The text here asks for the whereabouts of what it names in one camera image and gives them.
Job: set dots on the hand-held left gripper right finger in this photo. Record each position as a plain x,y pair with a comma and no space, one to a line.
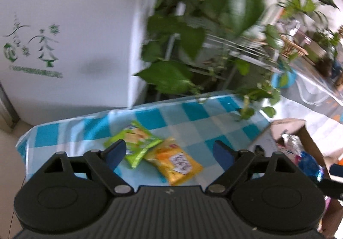
222,154

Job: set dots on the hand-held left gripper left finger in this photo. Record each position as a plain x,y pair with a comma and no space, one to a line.
116,152

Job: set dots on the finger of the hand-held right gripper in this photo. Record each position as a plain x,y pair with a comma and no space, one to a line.
335,186

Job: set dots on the green snack packet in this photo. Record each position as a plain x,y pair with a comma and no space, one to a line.
135,141

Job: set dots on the shiny blue snack packet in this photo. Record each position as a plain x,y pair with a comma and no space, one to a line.
310,164

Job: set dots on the yellow snack packet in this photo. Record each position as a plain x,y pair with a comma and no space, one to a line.
176,161

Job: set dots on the cardboard box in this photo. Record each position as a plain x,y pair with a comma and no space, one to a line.
292,127

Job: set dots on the blue white checkered tablecloth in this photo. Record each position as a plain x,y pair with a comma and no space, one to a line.
174,118

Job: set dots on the blue plastic pot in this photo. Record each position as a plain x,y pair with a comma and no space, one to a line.
285,78

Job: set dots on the patterned white tablecloth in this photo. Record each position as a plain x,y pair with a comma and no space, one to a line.
310,88

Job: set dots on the wicker basket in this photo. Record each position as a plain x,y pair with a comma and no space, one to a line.
292,46

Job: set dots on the green planter with plant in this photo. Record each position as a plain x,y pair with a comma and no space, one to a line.
321,48

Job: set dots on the large green leafy plant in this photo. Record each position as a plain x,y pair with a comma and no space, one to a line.
214,13

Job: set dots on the green wall decal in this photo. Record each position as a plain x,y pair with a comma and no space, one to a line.
29,48

